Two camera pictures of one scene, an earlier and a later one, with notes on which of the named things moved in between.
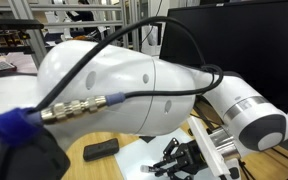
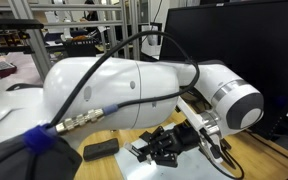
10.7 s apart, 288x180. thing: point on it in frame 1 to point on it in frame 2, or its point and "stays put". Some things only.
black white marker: (147, 169) to (133, 149)
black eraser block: (101, 150) stays put
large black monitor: (260, 40) stays put
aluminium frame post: (25, 10) stays put
